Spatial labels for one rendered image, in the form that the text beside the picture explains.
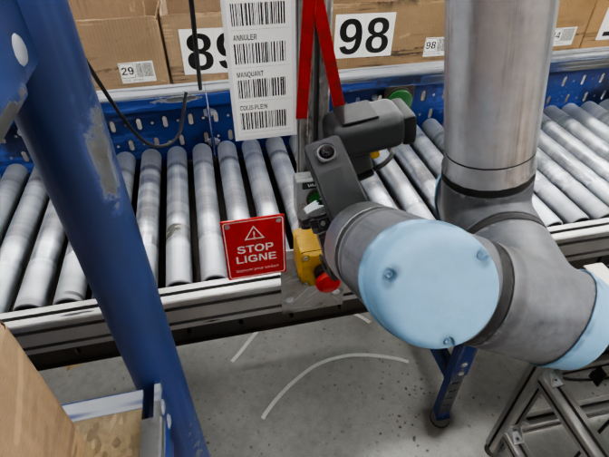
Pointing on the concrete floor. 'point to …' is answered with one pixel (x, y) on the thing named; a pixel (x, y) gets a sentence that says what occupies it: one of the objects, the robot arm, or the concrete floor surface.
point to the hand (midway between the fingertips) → (317, 202)
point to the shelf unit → (95, 231)
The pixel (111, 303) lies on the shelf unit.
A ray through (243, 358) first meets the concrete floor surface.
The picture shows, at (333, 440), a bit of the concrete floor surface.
